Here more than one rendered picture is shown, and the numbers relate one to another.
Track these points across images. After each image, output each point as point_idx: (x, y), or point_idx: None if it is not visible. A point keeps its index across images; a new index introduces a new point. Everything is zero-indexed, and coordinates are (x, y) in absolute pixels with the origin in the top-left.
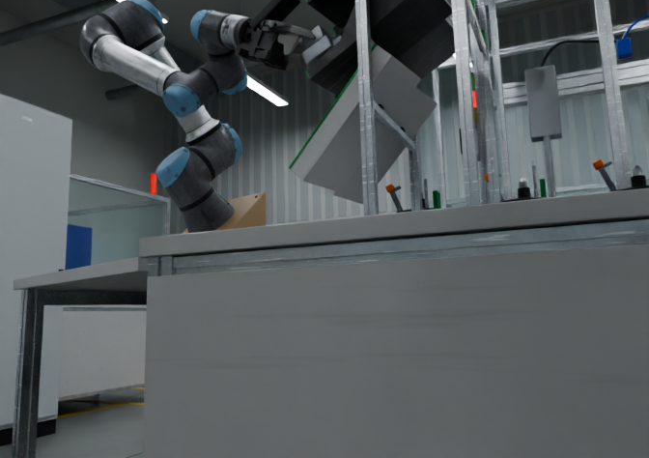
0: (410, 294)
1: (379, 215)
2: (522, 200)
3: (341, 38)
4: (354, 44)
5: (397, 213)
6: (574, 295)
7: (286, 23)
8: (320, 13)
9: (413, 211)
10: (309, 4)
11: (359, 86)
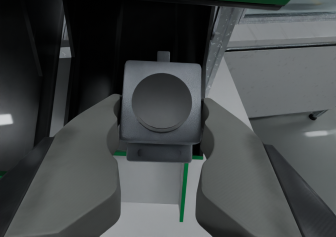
0: None
1: (247, 116)
2: (230, 74)
3: (206, 59)
4: (194, 55)
5: (244, 109)
6: None
7: (287, 164)
8: (159, 0)
9: (242, 104)
10: (265, 6)
11: (208, 92)
